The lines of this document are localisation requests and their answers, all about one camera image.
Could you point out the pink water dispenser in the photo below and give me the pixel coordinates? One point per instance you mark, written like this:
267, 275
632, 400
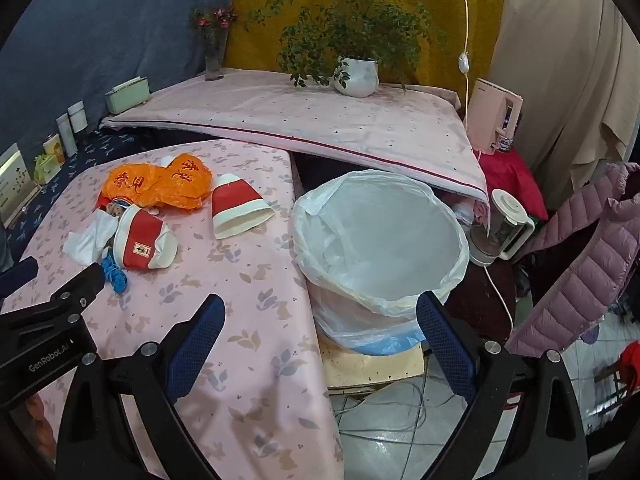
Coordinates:
487, 115

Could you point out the blue grey wall cloth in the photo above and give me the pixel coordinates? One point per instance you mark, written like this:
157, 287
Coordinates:
100, 35

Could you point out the small yellow box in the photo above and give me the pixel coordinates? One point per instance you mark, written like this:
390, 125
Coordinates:
53, 147

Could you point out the pale green tissue box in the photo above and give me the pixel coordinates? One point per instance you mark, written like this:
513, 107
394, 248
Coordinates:
127, 96

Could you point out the small green packet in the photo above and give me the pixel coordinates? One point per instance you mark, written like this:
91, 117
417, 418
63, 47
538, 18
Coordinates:
46, 167

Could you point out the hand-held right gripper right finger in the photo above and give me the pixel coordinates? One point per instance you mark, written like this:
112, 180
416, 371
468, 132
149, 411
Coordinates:
445, 345

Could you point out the glass vase with red flowers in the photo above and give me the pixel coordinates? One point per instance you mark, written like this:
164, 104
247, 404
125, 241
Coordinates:
214, 55

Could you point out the pink rabbit print cloth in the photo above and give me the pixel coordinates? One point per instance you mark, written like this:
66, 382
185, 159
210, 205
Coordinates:
235, 310

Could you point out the orange plastic bag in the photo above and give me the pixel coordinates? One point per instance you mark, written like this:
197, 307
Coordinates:
131, 185
185, 180

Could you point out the white standing card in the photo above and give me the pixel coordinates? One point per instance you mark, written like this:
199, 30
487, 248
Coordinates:
15, 185

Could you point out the pink down jacket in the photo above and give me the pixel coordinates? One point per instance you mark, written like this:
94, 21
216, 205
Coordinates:
580, 260

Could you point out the white cosmetic tube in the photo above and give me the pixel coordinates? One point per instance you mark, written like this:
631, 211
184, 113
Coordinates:
66, 135

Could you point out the colourful printed wrapper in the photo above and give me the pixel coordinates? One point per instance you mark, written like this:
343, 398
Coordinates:
120, 208

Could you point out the red cushion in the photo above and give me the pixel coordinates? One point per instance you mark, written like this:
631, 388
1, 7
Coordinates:
510, 180

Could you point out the beige board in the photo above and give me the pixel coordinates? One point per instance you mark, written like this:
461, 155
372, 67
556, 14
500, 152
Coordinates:
370, 367

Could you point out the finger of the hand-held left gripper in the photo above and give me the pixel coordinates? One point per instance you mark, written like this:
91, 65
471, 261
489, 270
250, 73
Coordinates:
85, 282
20, 272

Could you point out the white cosmetic jar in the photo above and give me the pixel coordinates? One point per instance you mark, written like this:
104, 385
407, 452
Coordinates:
77, 117

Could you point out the beige curtain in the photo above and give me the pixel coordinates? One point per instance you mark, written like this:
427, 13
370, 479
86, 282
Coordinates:
560, 60

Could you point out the green plant in white pot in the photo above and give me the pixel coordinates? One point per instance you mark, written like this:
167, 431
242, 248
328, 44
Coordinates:
352, 75

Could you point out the crushed red white paper cup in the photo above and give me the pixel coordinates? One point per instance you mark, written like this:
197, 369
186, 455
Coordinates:
142, 240

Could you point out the navy floral cloth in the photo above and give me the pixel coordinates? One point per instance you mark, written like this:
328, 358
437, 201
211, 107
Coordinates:
95, 147

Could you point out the red fabric item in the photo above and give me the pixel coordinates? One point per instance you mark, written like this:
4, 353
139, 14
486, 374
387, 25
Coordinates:
625, 365

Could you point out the pink quilt with red stripe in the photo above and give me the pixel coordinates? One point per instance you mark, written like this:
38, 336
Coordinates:
310, 120

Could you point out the white tissue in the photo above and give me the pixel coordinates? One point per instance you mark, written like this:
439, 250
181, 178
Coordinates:
90, 240

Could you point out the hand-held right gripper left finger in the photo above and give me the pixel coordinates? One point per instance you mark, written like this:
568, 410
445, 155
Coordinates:
195, 345

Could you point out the white kettle lid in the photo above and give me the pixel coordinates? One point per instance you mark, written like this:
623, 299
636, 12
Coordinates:
505, 230

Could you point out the red and white paper cup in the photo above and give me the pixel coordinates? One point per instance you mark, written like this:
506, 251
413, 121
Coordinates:
240, 207

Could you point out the trash bin with white liner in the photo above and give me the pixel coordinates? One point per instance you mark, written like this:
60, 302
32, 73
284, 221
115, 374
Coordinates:
380, 240

